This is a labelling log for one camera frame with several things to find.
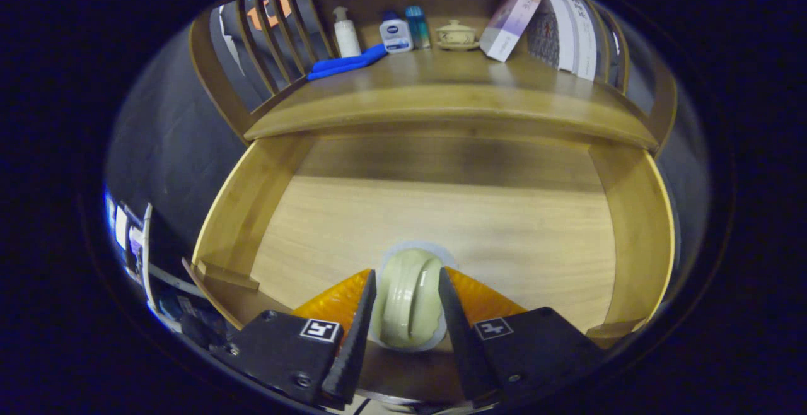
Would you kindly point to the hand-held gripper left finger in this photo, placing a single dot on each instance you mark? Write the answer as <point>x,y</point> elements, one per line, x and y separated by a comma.
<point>356,352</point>

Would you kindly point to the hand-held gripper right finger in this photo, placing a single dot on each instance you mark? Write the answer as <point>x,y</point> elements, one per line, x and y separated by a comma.
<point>460,345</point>

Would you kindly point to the pale green round item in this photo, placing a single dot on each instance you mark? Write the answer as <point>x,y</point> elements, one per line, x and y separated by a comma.
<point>410,301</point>

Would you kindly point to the wooden drawer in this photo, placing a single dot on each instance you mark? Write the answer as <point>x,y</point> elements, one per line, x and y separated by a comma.
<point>441,226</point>

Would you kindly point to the wooden countertop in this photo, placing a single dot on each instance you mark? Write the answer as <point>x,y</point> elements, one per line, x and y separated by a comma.
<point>441,81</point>

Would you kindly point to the white side table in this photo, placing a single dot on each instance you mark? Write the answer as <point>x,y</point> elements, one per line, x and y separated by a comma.
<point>147,245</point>

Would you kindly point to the blue cloth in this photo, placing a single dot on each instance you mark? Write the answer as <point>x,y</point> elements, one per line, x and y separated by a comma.
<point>343,65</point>

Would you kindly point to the beige lidded teacup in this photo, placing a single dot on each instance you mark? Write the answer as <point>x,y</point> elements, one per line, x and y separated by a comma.
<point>456,35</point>

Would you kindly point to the white pump bottle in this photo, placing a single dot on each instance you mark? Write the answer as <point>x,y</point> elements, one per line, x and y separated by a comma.
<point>347,40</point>

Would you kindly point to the white lotion bottle blue cap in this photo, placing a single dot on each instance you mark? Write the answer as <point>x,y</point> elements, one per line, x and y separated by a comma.
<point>396,35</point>

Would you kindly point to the dark patterned book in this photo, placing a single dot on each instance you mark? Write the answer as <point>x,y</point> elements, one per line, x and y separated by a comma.
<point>543,36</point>

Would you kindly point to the teal bottle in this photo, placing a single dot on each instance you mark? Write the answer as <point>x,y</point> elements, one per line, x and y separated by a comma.
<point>417,27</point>

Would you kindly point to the purple and white book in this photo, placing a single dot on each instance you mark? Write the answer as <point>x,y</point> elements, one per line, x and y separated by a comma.
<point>509,24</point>

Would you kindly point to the plain white book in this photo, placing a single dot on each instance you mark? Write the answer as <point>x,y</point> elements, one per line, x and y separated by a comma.
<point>564,36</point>

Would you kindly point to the white book black characters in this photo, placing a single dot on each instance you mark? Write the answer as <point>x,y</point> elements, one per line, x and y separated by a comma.
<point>585,43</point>

